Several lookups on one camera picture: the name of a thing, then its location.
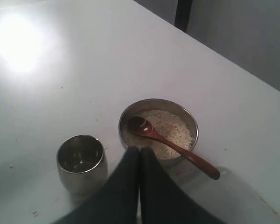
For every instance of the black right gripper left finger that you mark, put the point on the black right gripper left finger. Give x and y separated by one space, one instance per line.
116 202

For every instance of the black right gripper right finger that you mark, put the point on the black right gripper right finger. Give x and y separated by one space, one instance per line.
162 201

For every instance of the brown wooden spoon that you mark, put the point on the brown wooden spoon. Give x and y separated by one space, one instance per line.
141 127

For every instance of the small steel cup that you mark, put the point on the small steel cup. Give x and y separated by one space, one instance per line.
82 164

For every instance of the steel bowl of rice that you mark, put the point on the steel bowl of rice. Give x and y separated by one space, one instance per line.
170 120

